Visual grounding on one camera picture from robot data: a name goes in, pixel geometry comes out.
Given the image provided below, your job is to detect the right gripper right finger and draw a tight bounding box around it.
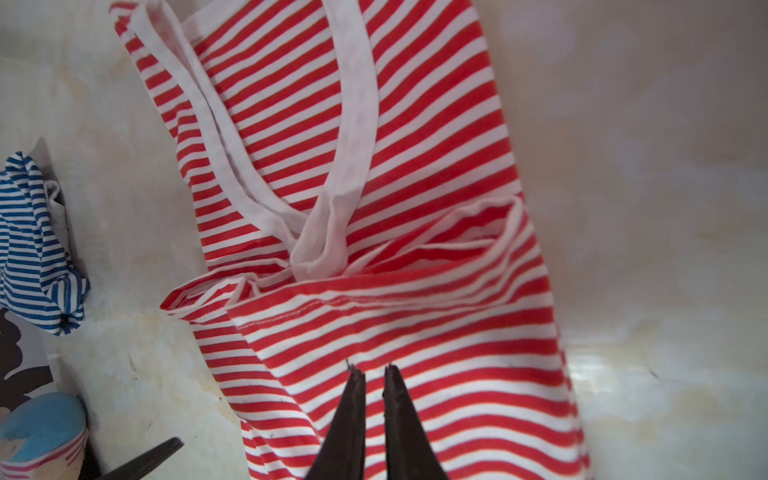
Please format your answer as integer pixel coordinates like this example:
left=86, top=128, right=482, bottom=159
left=383, top=364, right=448, bottom=480

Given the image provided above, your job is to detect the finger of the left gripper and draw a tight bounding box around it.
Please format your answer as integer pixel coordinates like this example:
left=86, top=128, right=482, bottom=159
left=98, top=437, right=184, bottom=480

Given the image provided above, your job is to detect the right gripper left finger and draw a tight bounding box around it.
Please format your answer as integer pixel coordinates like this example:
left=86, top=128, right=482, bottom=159
left=305, top=367, right=366, bottom=480

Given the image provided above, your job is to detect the blue white striped tank top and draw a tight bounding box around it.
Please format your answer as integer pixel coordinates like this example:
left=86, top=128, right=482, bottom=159
left=1, top=152, right=90, bottom=336

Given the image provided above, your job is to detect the red white striped tank top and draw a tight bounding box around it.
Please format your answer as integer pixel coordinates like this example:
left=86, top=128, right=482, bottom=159
left=110, top=1, right=593, bottom=479

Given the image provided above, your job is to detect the plush doll head toy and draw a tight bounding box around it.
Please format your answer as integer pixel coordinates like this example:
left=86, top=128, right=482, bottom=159
left=1, top=392, right=89, bottom=479

